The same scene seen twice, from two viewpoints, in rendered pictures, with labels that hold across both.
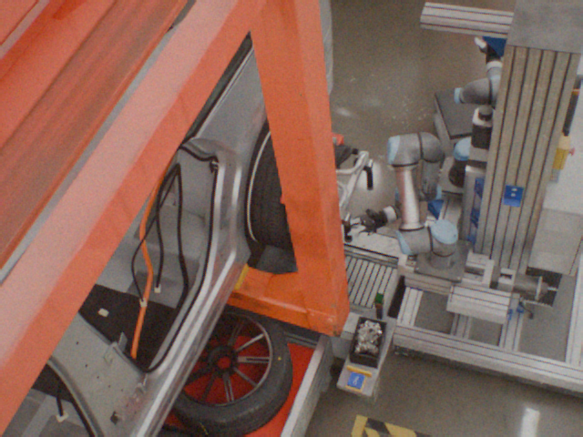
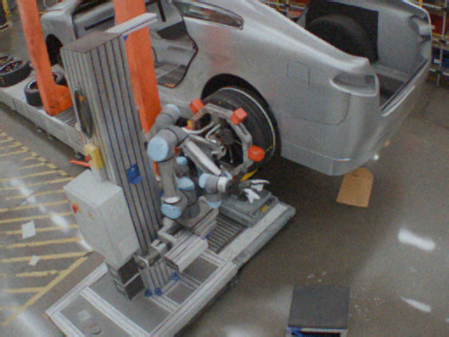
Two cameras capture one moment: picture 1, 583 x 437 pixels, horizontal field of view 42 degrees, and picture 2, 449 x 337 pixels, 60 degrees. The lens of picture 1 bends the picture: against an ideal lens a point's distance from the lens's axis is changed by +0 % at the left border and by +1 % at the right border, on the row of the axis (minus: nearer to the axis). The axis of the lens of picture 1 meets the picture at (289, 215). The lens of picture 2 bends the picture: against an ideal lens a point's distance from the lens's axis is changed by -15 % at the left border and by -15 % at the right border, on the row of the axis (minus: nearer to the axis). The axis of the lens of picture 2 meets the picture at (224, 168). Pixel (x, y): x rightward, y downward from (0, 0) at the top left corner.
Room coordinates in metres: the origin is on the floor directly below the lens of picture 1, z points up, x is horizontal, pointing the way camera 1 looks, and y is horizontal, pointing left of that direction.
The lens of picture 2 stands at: (3.05, -2.88, 2.69)
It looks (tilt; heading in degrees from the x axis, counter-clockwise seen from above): 37 degrees down; 104
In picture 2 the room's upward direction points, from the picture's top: 6 degrees counter-clockwise
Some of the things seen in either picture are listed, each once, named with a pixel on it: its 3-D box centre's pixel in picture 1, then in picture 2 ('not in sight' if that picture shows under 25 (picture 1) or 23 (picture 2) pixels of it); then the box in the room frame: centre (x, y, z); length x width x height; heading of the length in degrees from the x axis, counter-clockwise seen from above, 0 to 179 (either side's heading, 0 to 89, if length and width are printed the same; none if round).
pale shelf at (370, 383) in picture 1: (367, 352); not in sight; (1.63, -0.25, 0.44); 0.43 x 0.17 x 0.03; 149
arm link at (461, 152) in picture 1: (467, 154); (184, 190); (2.30, -0.90, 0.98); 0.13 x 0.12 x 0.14; 77
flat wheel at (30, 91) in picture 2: not in sight; (45, 88); (-0.63, 1.85, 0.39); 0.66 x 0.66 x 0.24
